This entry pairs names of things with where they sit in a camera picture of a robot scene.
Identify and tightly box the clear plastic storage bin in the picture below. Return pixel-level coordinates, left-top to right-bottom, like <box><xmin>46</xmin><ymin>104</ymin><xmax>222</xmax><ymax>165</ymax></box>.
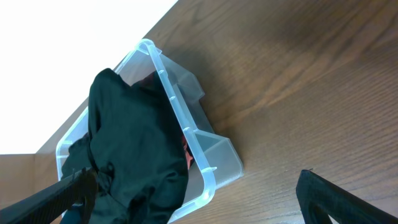
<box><xmin>55</xmin><ymin>39</ymin><xmax>243</xmax><ymax>223</ymax></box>

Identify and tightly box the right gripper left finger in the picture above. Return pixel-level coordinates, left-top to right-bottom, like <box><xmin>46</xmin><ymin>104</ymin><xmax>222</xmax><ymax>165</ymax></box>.
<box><xmin>1</xmin><ymin>168</ymin><xmax>98</xmax><ymax>224</ymax></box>

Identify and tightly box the red navy plaid shirt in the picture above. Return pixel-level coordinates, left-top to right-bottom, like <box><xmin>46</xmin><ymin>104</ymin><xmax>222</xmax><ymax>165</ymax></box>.
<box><xmin>138</xmin><ymin>72</ymin><xmax>195</xmax><ymax>169</ymax></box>

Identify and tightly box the black garment pile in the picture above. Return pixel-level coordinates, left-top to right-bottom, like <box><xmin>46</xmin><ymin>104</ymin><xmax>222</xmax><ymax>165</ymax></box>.
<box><xmin>62</xmin><ymin>68</ymin><xmax>188</xmax><ymax>223</ymax></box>

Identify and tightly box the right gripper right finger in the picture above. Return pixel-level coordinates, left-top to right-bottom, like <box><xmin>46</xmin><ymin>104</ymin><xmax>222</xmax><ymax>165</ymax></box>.
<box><xmin>296</xmin><ymin>170</ymin><xmax>397</xmax><ymax>224</ymax></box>

